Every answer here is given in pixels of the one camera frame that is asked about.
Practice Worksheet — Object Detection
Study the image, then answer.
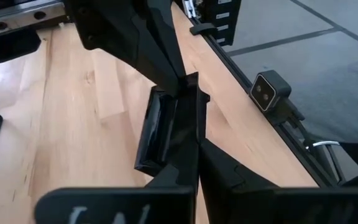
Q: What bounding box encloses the black table edge clamp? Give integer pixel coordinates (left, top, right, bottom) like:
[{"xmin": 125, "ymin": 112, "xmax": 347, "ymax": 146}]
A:
[{"xmin": 189, "ymin": 22, "xmax": 219, "ymax": 36}]

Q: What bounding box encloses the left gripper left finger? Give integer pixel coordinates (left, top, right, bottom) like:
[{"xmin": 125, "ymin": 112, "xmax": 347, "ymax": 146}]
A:
[{"xmin": 34, "ymin": 154, "xmax": 199, "ymax": 224}]

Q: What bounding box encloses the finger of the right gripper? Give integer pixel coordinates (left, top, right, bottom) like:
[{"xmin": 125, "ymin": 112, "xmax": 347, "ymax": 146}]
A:
[
  {"xmin": 147, "ymin": 0, "xmax": 187, "ymax": 83},
  {"xmin": 0, "ymin": 0, "xmax": 181, "ymax": 96}
]

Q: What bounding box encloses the grey table-level camera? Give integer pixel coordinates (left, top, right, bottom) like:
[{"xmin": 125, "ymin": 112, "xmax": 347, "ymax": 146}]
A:
[{"xmin": 249, "ymin": 69, "xmax": 306, "ymax": 126}]

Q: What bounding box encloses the white camera cable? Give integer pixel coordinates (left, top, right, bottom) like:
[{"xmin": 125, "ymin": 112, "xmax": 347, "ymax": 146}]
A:
[{"xmin": 305, "ymin": 140, "xmax": 341, "ymax": 151}]

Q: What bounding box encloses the black box with white labels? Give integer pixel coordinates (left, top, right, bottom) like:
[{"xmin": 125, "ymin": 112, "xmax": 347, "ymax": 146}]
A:
[{"xmin": 181, "ymin": 0, "xmax": 242, "ymax": 47}]

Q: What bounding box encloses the black square mini plate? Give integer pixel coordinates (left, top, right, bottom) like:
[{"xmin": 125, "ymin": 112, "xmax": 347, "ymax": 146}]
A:
[{"xmin": 134, "ymin": 72, "xmax": 211, "ymax": 177}]

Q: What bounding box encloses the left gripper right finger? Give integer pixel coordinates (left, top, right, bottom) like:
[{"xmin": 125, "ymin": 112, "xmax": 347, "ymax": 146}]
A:
[{"xmin": 198, "ymin": 138, "xmax": 358, "ymax": 224}]

